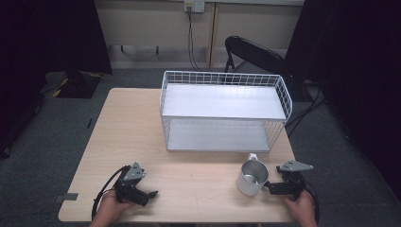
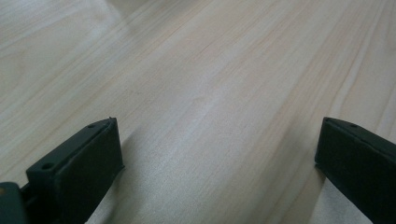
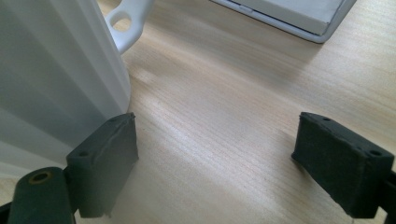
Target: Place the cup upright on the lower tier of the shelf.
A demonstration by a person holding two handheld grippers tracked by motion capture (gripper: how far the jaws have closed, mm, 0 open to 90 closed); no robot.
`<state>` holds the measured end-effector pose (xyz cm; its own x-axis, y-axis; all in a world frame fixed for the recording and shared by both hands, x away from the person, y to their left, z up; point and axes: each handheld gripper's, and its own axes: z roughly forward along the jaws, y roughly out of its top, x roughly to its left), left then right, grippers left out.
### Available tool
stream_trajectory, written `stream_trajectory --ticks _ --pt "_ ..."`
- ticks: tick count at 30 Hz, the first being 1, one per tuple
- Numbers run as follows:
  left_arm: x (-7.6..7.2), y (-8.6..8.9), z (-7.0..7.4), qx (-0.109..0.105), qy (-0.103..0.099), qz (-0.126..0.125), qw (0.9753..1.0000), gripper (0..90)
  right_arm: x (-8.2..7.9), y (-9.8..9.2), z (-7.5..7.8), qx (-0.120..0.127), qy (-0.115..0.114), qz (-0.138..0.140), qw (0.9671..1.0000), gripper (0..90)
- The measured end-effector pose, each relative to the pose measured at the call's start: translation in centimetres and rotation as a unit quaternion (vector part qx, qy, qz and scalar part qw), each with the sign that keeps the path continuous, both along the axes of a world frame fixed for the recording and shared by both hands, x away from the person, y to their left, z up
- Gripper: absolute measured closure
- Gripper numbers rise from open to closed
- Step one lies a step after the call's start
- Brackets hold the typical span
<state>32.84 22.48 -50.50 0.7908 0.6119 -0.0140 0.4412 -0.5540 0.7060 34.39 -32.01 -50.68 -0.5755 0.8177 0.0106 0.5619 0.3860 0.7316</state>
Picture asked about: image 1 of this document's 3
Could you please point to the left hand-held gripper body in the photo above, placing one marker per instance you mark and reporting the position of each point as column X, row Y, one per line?
column 130, row 181

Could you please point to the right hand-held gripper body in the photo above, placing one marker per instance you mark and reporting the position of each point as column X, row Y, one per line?
column 294, row 179

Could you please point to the silver metal cup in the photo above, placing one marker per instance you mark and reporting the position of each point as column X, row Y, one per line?
column 252, row 179

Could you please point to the person's right hand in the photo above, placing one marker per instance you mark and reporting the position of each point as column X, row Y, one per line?
column 302, row 208

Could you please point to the person's left hand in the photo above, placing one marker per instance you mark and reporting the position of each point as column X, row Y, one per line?
column 111, row 206

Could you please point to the grey floor tape strip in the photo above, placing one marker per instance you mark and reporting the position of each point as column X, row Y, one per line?
column 66, row 197

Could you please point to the black floor tape strip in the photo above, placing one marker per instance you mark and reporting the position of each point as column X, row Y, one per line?
column 90, row 123

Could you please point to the black stand base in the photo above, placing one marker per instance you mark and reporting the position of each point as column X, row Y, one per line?
column 78, row 83

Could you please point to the black curtain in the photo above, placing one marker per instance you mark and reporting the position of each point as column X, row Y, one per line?
column 47, row 38
column 353, row 63

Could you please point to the black folding chair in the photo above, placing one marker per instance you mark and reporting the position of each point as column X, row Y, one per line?
column 255, row 53

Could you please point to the white wall socket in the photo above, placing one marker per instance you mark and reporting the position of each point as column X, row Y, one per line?
column 194, row 5

